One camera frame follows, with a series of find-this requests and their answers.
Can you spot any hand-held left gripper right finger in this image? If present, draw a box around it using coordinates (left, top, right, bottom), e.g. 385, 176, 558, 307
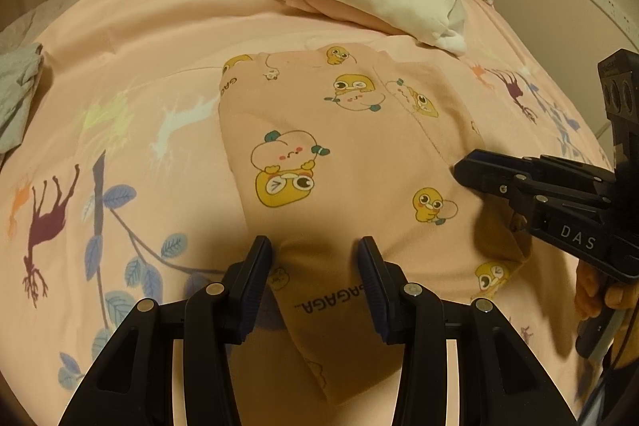
356, 235, 577, 426

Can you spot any pink folded garment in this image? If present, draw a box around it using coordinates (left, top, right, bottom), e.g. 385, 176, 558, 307
272, 0, 415, 38

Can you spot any pink animal print bed sheet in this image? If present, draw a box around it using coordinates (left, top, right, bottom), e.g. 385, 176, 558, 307
0, 0, 615, 426

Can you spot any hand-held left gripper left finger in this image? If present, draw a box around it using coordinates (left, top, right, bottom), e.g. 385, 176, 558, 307
57, 235, 274, 426

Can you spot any peach cartoon print shirt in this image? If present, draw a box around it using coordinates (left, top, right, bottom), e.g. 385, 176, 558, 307
217, 44, 542, 407

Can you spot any white wall power strip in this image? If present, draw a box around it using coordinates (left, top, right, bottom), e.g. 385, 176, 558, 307
586, 0, 639, 36

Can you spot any grey garment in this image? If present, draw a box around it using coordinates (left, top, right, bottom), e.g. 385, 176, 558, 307
0, 42, 46, 155

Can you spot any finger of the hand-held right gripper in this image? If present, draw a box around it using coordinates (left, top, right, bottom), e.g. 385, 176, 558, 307
473, 149, 618, 203
453, 151, 611, 228

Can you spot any black cable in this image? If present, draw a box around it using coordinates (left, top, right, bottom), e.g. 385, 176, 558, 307
581, 349, 639, 426

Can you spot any grey quilt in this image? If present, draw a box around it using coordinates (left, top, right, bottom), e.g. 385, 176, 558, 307
0, 0, 85, 38

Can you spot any person's right hand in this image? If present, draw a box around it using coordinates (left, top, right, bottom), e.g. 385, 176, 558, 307
573, 262, 626, 321

